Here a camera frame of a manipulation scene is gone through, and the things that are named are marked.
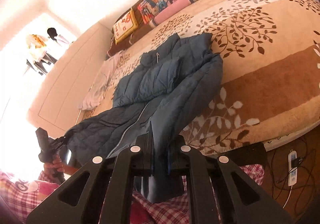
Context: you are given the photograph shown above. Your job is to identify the dark teal puffer jacket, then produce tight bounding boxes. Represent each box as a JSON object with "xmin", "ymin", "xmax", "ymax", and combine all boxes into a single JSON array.
[{"xmin": 66, "ymin": 33, "xmax": 223, "ymax": 203}]

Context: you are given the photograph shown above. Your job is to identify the black power cable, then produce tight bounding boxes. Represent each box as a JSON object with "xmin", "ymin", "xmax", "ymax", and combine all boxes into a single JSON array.
[{"xmin": 269, "ymin": 136, "xmax": 318, "ymax": 205}]

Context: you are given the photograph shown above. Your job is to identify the person's left hand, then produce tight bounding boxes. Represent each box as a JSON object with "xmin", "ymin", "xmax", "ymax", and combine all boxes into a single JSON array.
[{"xmin": 43, "ymin": 154, "xmax": 65, "ymax": 177}]

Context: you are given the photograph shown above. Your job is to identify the floral beige bed cover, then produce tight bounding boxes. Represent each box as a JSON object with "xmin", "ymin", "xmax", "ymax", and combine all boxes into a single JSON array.
[{"xmin": 85, "ymin": 0, "xmax": 319, "ymax": 155}]

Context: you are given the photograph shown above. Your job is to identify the white power strip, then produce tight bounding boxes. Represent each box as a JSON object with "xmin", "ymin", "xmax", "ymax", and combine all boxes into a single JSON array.
[{"xmin": 287, "ymin": 150, "xmax": 297, "ymax": 187}]

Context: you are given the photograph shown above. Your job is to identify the brown blanket at headboard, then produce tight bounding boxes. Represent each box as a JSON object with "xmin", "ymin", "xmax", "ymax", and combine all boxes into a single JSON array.
[{"xmin": 106, "ymin": 0, "xmax": 153, "ymax": 58}]

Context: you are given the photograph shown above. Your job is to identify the clothes on drying rack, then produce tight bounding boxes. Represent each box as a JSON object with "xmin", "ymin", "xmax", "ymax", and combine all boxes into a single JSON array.
[{"xmin": 25, "ymin": 27, "xmax": 71, "ymax": 75}]

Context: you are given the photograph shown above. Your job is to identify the yellow framed cushion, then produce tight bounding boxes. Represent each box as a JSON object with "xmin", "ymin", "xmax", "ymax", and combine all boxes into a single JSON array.
[{"xmin": 113, "ymin": 8, "xmax": 138, "ymax": 45}]

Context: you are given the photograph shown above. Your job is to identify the colourful cartoon cushion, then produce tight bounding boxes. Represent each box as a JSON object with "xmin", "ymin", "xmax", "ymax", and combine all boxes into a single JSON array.
[{"xmin": 137, "ymin": 0, "xmax": 174, "ymax": 24}]

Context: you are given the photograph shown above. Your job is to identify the pink plaid pyjama clothing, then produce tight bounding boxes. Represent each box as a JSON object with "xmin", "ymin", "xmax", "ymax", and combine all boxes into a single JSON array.
[{"xmin": 0, "ymin": 163, "xmax": 266, "ymax": 224}]

